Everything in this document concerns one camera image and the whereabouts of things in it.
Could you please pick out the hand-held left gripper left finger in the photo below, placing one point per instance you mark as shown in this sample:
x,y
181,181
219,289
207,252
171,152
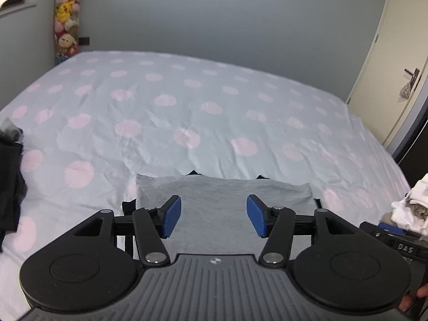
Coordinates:
x,y
172,215

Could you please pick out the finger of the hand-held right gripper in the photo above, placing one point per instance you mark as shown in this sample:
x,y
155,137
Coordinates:
x,y
393,229

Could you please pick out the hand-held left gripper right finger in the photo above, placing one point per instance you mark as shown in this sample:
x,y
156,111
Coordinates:
x,y
255,215

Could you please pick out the grey and black garment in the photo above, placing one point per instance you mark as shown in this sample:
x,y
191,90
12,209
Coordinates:
x,y
217,204

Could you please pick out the white and beige clothes pile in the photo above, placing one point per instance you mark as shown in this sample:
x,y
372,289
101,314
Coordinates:
x,y
414,207

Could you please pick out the dark clothes pile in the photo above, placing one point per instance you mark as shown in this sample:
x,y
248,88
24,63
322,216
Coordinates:
x,y
10,187

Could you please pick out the person's right hand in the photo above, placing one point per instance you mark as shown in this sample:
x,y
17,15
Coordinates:
x,y
423,291

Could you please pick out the dark furniture panel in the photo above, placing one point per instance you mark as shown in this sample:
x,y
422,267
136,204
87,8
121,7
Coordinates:
x,y
414,147

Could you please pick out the polka dot bed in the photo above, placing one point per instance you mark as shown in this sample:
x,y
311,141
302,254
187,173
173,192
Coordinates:
x,y
200,107

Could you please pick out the cream door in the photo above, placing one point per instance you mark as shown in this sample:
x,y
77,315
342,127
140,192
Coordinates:
x,y
388,73

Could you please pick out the hanging column of stuffed toys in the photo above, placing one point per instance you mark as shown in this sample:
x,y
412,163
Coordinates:
x,y
67,23

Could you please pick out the black wall socket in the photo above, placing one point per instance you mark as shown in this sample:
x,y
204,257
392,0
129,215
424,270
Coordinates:
x,y
84,40

